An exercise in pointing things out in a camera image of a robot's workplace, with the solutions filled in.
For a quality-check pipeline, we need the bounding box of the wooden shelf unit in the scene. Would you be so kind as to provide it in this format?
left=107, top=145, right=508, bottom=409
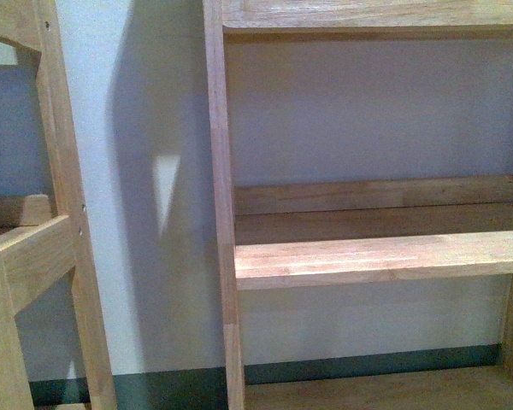
left=203, top=1, right=513, bottom=409

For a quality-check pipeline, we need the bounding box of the wooden chair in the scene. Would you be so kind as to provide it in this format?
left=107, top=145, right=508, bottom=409
left=0, top=1, right=116, bottom=409

